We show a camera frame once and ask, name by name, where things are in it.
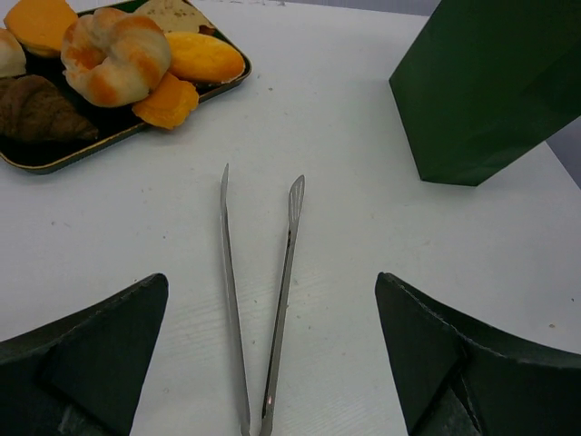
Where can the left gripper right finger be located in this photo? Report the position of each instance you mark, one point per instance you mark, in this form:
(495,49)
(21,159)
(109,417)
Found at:
(456,375)

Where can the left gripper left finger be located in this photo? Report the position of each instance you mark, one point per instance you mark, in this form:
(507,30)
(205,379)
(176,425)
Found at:
(83,374)

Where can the metal tongs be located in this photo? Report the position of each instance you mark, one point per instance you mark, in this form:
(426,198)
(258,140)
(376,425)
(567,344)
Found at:
(295,205)

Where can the dark brown fake croissant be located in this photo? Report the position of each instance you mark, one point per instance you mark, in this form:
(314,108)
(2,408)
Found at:
(33,110)

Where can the green brown paper bag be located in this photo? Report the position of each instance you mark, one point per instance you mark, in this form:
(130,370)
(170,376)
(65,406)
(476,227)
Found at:
(485,82)

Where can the pale twisted fake bread roll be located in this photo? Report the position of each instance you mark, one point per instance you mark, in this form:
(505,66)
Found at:
(112,58)

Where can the small pale fake bun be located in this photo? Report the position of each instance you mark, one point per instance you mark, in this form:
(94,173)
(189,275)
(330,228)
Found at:
(12,56)

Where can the brown sliced fake bread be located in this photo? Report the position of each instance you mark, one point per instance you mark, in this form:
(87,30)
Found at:
(176,16)

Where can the dark green tray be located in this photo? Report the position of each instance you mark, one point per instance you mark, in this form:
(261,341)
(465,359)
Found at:
(114,125)

